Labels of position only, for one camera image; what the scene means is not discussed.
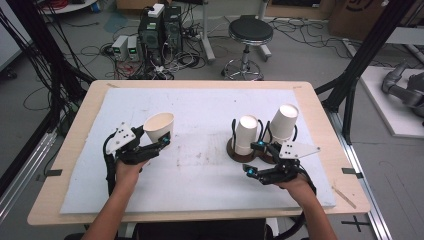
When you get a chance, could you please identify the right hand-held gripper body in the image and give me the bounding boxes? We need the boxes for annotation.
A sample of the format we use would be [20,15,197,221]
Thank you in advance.
[259,141,322,186]

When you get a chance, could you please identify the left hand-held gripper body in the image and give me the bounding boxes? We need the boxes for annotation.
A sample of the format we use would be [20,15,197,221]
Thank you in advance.
[105,121,161,166]

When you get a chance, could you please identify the single white paper cup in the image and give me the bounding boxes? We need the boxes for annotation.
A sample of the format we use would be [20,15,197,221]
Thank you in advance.
[143,112,176,145]

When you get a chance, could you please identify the short stack of white cups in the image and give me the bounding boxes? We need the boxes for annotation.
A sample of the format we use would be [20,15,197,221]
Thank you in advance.
[232,114,260,157]

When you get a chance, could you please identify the dark brown double cup holder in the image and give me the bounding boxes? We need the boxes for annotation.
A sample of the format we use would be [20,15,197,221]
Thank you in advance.
[226,118,299,165]

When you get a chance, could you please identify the person's left hand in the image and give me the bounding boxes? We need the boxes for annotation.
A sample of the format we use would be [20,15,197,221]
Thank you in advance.
[114,159,149,191]

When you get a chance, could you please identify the person's right hand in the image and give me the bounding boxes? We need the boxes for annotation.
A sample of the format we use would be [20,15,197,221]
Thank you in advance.
[274,175,318,204]

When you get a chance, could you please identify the light wooden table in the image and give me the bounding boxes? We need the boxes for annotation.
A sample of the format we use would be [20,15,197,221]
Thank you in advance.
[27,79,372,227]

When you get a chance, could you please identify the white foam mat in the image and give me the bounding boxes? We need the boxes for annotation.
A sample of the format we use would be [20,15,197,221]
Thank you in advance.
[59,87,337,215]

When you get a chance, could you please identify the tan tape strip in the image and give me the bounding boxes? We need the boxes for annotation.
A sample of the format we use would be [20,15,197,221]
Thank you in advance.
[331,185,358,210]

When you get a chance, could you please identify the person's dark clothing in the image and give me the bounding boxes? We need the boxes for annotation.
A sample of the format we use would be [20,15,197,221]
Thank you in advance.
[131,218,273,240]

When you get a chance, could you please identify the grey power supply unit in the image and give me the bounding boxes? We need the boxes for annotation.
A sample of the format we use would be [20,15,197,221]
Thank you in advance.
[126,35,141,62]
[111,34,129,62]

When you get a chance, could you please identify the black computer tower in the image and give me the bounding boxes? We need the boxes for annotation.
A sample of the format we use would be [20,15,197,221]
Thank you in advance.
[138,13,166,66]
[163,5,184,54]

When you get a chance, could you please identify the black cross tape mark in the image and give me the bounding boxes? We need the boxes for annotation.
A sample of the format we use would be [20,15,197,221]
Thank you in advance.
[340,214,372,233]

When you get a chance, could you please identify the white floor board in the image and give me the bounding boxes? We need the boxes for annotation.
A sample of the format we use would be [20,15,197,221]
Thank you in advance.
[359,65,424,139]

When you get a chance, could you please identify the black round stool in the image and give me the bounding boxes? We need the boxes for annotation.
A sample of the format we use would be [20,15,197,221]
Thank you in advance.
[220,14,275,82]

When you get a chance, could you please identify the grey metal table leg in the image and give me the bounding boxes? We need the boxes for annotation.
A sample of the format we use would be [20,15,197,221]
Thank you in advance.
[199,0,217,64]

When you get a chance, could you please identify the white box on tower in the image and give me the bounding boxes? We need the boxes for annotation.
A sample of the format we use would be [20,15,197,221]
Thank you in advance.
[147,3,166,18]

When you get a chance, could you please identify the white round table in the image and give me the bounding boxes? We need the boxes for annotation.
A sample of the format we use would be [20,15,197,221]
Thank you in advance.
[39,0,99,15]

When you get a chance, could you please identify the brown cardboard box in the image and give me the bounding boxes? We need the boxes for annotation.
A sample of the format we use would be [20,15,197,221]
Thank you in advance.
[328,0,424,43]

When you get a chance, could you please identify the white panel on casters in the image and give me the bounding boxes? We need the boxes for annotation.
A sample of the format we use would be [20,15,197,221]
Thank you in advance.
[0,6,33,80]

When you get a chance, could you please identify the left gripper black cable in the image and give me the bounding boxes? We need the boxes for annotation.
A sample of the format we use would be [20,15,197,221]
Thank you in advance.
[102,131,118,198]

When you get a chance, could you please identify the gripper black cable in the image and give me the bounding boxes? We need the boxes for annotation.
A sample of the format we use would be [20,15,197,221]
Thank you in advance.
[271,166,318,240]
[102,131,118,198]

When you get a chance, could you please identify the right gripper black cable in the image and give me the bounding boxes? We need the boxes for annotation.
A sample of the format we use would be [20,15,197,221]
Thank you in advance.
[271,166,318,240]

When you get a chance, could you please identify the tangle of floor cables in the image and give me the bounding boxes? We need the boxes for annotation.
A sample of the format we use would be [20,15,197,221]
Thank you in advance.
[76,39,208,81]

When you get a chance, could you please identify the aluminium rail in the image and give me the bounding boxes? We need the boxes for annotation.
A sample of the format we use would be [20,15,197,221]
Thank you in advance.
[324,109,394,240]
[0,131,58,223]

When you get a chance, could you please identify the black frame with cable bundle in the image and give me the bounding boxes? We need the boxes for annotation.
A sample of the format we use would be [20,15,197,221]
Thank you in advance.
[0,0,96,198]

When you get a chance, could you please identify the black floor cables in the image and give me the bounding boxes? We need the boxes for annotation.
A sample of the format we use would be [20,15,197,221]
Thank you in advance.
[269,18,354,59]

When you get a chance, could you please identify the black metal frame post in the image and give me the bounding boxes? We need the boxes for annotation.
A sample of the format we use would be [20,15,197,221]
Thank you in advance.
[314,0,418,145]

